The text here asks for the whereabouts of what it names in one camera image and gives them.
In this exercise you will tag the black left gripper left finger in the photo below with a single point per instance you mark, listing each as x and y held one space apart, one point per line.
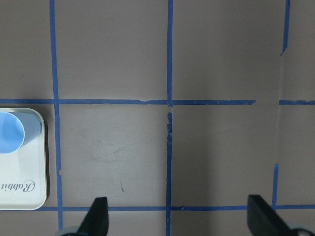
96 222

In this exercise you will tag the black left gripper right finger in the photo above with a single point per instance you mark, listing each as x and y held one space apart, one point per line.
262 220

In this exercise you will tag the light blue cup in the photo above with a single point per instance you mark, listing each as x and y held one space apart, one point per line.
17 130

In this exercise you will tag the white rabbit tray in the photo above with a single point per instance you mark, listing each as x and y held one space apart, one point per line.
23 173

